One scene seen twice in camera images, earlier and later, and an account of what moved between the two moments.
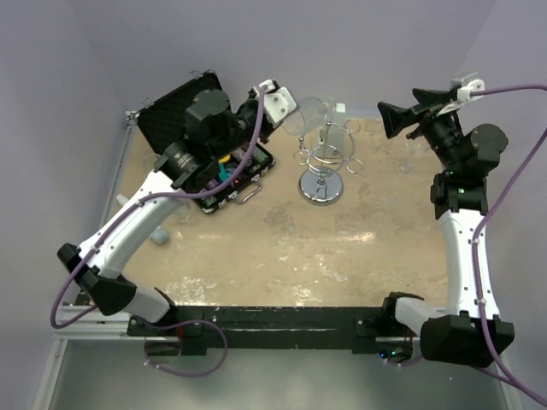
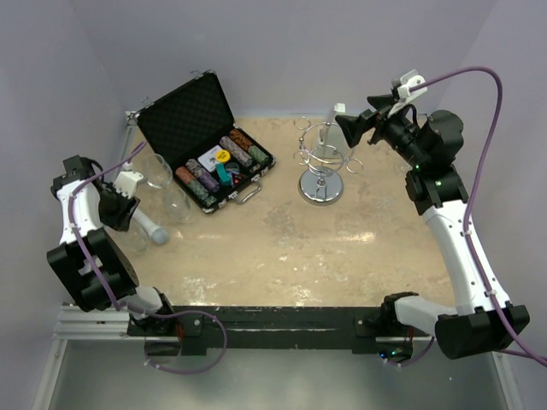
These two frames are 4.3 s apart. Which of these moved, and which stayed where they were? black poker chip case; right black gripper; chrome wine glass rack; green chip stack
Moved: right black gripper
Stayed: black poker chip case; green chip stack; chrome wine glass rack
